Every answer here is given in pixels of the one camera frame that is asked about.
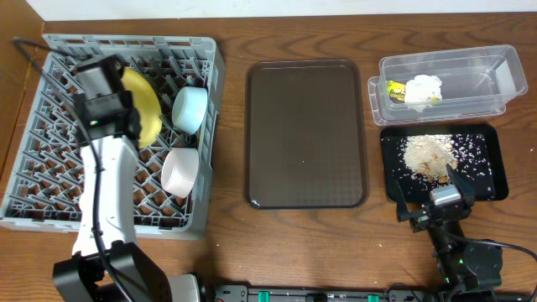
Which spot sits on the yellow plate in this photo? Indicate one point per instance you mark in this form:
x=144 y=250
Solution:
x=147 y=103

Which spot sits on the white pink bowl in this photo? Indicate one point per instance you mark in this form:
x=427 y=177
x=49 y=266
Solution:
x=179 y=172

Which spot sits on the light blue bowl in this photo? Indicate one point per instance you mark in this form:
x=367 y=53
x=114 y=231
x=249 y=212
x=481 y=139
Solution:
x=189 y=109

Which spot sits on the white napkin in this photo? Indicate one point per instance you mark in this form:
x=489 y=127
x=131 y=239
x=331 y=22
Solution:
x=422 y=91

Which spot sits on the clear plastic bin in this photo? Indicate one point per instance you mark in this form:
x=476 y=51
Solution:
x=476 y=82

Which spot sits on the black food waste tray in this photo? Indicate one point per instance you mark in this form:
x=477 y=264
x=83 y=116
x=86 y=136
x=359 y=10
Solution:
x=475 y=147

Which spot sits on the green snack wrapper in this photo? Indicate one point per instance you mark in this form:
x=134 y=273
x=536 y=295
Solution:
x=396 y=91

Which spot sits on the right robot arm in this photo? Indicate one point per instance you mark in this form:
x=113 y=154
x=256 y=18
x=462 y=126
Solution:
x=471 y=269

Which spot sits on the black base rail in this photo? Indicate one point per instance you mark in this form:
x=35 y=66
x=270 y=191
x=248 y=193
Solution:
x=397 y=293

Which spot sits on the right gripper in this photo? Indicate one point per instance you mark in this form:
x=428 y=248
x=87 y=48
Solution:
x=425 y=215

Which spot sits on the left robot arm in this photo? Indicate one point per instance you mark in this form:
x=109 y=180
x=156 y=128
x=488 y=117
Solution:
x=106 y=263

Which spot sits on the dark brown serving tray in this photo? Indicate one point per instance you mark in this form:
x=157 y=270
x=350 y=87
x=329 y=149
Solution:
x=305 y=145

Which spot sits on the grey dishwasher rack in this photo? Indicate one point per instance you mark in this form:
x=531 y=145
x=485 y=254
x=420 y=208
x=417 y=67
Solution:
x=46 y=181

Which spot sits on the pile of rice scraps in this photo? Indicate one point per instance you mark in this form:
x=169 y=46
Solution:
x=428 y=155

